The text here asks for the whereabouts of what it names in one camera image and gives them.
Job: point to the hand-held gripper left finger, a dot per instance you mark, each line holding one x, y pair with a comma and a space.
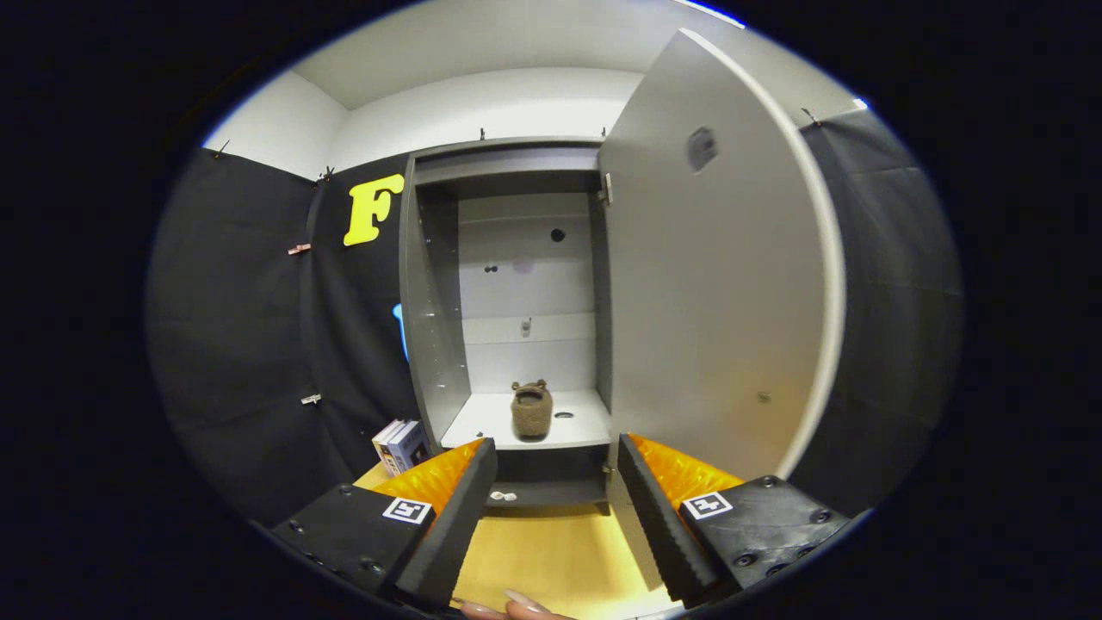
452, 525

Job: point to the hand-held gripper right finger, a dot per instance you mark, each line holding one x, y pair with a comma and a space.
667, 534

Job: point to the brown fuzzy shoe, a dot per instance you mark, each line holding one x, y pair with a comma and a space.
531, 413

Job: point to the grey shoe cabinet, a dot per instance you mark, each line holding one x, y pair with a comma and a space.
491, 362

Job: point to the beige shoe cabinet door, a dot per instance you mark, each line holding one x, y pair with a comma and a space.
715, 284

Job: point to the metal door hinge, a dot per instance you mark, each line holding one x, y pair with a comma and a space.
607, 189

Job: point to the blue book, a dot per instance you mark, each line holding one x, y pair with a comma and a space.
411, 446

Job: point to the cream book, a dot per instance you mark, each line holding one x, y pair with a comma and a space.
386, 448

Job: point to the black backdrop cloth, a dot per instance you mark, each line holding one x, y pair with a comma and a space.
250, 327

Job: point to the long ceiling light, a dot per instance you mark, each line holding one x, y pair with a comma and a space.
715, 12

